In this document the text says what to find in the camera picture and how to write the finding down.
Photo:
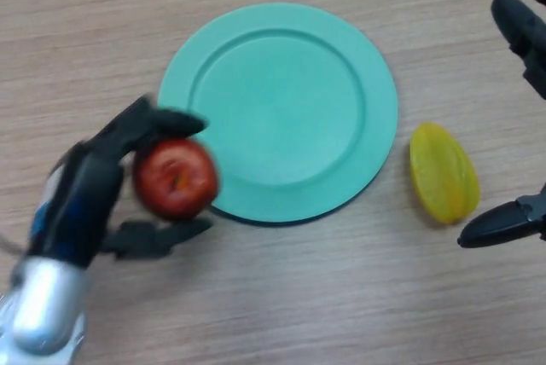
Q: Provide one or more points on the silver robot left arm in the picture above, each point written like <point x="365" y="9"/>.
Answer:
<point x="42" y="309"/>

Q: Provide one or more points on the yellow starfruit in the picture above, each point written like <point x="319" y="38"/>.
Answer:
<point x="443" y="175"/>

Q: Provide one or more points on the green round plate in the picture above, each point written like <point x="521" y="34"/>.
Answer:
<point x="281" y="117"/>

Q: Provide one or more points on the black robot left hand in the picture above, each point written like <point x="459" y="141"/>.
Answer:
<point x="81" y="194"/>

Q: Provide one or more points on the red apple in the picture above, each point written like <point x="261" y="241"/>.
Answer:
<point x="175" y="179"/>

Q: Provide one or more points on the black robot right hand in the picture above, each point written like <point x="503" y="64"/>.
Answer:
<point x="524" y="32"/>

